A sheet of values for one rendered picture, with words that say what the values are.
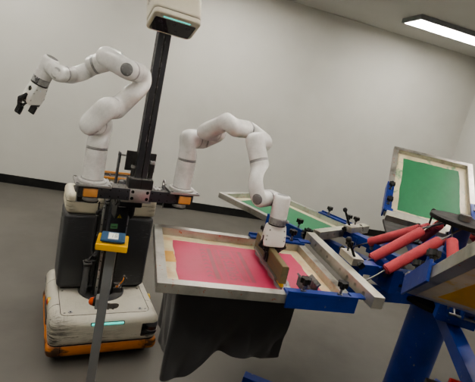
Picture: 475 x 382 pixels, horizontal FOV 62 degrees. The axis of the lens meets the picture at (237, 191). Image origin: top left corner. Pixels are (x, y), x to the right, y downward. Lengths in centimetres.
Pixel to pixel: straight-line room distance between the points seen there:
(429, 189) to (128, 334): 227
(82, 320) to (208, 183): 347
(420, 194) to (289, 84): 306
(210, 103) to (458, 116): 390
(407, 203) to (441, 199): 26
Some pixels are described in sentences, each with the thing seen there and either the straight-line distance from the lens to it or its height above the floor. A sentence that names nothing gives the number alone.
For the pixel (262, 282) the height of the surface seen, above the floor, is 95.
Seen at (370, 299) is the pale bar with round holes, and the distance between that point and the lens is 167.
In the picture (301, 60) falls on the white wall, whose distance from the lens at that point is 573.
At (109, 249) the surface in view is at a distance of 174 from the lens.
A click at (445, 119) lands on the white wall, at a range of 700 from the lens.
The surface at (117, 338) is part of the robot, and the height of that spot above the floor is 14.
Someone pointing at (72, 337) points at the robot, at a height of 18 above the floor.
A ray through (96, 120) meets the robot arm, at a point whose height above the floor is 143.
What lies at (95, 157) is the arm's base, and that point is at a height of 126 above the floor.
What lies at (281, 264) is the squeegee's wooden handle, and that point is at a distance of 163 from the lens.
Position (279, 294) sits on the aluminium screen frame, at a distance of 153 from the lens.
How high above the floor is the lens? 165
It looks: 13 degrees down
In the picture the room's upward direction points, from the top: 13 degrees clockwise
